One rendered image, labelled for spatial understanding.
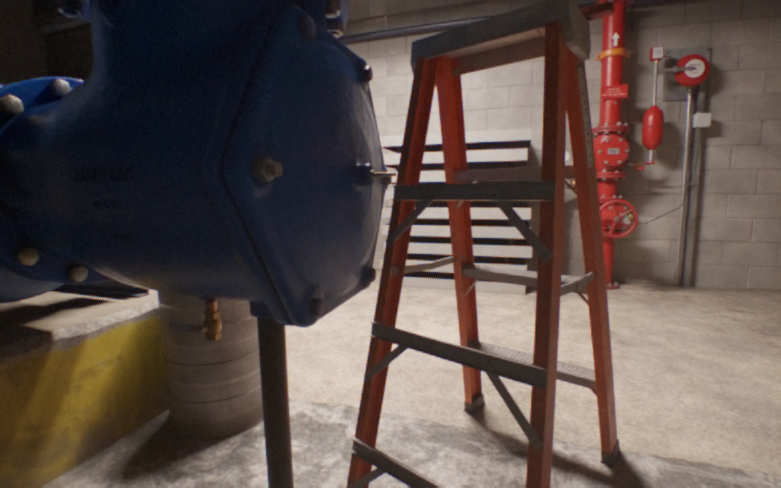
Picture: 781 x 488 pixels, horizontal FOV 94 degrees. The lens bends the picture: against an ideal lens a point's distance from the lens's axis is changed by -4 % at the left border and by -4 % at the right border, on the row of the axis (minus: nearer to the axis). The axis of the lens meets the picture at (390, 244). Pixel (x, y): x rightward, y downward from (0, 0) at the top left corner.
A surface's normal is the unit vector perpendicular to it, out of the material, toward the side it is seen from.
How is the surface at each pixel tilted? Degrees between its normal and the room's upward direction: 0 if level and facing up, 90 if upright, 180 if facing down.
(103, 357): 90
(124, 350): 90
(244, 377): 90
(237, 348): 90
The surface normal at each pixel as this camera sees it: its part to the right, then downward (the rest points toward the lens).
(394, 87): -0.31, 0.12
